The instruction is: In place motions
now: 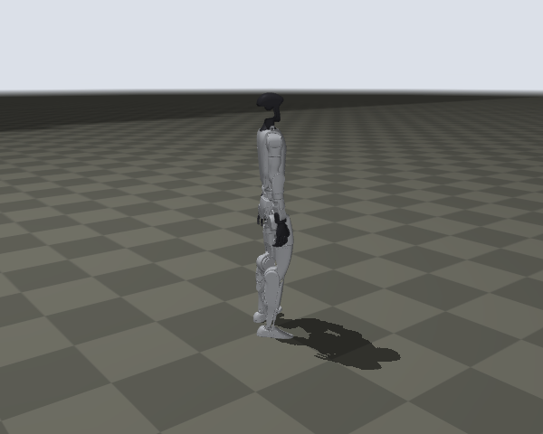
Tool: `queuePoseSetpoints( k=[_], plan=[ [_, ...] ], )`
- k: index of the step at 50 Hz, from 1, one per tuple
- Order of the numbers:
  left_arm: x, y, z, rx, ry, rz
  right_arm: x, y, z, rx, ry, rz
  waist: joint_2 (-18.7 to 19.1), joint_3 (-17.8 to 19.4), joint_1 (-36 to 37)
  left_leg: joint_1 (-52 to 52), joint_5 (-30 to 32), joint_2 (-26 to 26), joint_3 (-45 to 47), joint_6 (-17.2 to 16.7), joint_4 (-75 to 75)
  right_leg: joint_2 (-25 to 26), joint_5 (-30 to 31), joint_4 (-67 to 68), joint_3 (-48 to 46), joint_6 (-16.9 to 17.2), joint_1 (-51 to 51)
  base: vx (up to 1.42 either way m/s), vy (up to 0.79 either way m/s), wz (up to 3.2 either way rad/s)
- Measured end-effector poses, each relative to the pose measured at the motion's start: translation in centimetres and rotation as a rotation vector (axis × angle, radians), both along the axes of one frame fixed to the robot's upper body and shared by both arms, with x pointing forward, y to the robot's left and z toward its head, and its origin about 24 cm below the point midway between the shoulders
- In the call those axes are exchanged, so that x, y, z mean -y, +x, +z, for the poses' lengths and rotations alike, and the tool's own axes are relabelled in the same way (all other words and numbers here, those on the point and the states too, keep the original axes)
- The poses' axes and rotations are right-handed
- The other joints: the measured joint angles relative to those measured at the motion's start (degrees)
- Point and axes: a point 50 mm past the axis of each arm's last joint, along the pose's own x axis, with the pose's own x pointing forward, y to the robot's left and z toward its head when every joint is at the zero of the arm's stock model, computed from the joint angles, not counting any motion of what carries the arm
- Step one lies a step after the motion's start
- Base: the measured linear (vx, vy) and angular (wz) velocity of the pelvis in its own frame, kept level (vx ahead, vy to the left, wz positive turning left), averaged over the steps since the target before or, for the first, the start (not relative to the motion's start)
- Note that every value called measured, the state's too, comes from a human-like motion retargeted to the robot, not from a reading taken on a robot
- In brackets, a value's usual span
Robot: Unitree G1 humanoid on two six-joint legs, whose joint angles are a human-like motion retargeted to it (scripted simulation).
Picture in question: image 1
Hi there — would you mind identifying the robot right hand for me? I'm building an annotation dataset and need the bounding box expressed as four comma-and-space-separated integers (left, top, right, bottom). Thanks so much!
272, 212, 290, 247

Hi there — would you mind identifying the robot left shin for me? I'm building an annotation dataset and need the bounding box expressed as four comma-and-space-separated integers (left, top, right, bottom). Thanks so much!
255, 255, 275, 314

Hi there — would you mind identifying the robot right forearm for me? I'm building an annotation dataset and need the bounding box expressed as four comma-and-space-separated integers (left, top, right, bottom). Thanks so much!
270, 174, 286, 221

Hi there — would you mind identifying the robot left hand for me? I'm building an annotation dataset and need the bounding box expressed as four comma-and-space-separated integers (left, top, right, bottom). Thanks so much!
257, 195, 266, 226

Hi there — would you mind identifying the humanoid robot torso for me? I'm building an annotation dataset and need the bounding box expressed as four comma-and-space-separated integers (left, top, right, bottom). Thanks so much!
257, 126, 287, 220

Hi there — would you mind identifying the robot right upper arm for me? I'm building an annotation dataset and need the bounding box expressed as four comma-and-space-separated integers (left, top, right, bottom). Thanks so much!
266, 133, 285, 184

